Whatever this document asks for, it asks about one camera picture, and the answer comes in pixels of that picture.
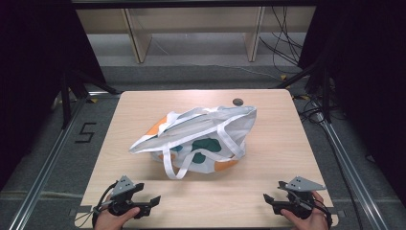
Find right hand-held gripper cable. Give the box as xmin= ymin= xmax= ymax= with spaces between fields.
xmin=314 ymin=198 xmax=333 ymax=228

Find black metal stand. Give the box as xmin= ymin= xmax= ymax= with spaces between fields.
xmin=273 ymin=58 xmax=333 ymax=125
xmin=59 ymin=67 xmax=122 ymax=129

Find hand-held gripper cable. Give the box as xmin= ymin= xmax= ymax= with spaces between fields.
xmin=76 ymin=180 xmax=120 ymax=229
xmin=314 ymin=198 xmax=333 ymax=228

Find white tote bag orange green patches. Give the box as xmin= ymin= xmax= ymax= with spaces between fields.
xmin=128 ymin=104 xmax=258 ymax=180

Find black cables beside rail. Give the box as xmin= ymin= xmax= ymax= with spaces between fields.
xmin=291 ymin=91 xmax=348 ymax=127

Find person's right hand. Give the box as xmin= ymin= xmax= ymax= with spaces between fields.
xmin=280 ymin=191 xmax=330 ymax=230

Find beige wooden shelf unit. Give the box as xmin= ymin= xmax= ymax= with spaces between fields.
xmin=76 ymin=5 xmax=318 ymax=64

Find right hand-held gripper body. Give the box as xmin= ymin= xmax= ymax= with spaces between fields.
xmin=272 ymin=175 xmax=327 ymax=220

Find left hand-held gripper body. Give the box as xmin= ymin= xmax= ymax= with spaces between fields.
xmin=107 ymin=174 xmax=151 ymax=220

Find person's left hand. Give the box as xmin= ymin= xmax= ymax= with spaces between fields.
xmin=93 ymin=195 xmax=142 ymax=230

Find black curtain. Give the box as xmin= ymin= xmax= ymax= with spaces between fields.
xmin=0 ymin=0 xmax=107 ymax=190
xmin=298 ymin=0 xmax=406 ymax=207

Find silver metal floor rail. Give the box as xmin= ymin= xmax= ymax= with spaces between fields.
xmin=312 ymin=109 xmax=390 ymax=230
xmin=8 ymin=91 xmax=122 ymax=230

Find black floor cables bundle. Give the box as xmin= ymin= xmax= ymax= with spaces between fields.
xmin=259 ymin=5 xmax=305 ymax=75

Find left hand-held gripper cable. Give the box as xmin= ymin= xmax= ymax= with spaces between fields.
xmin=76 ymin=180 xmax=120 ymax=229

